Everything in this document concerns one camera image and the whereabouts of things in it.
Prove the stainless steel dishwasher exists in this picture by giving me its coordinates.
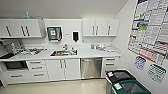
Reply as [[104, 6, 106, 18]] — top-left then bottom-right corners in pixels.
[[79, 57, 104, 80]]

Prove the white drawer stack beside dishwasher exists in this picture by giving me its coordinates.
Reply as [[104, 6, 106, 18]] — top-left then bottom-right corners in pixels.
[[101, 56, 120, 79]]

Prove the small bottle with blue label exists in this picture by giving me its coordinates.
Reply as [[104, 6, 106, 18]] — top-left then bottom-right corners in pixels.
[[90, 43, 96, 51]]

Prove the black soap dispenser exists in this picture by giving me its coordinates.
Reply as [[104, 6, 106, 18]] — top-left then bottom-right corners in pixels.
[[71, 30, 80, 43]]

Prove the chrome sink faucet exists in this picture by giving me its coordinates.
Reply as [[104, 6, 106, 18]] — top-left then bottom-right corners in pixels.
[[61, 43, 69, 52]]

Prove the stainless steel sink basin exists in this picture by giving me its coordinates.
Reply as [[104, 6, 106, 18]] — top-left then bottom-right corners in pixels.
[[49, 49, 79, 58]]

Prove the white dish cloth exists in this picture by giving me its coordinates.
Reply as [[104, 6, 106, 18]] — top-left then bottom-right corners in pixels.
[[105, 47, 117, 54]]

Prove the steel paper towel dispenser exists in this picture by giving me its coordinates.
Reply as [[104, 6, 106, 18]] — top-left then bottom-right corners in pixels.
[[46, 26, 64, 43]]

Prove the white drawer stack beside microwave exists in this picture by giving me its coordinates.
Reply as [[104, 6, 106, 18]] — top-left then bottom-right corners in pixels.
[[26, 59, 50, 83]]

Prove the grey bin with green lid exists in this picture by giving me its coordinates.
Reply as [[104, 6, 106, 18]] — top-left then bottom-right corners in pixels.
[[111, 78, 153, 94]]

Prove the light blue bottle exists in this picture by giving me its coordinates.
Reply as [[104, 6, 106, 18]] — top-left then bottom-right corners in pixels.
[[25, 11, 31, 20]]

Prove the black built-in microwave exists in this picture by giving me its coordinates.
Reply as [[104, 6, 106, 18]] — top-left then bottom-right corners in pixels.
[[2, 60, 30, 72]]

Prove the small round-print wall poster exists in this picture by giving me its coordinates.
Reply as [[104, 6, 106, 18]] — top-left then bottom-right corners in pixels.
[[146, 62, 168, 84], [133, 55, 147, 71]]

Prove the white double-door wall cabinet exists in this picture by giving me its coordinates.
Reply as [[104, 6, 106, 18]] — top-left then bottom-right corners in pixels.
[[0, 17, 46, 40]]

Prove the large colourful wall poster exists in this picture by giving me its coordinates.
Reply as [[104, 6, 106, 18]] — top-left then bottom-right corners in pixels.
[[127, 0, 168, 66]]

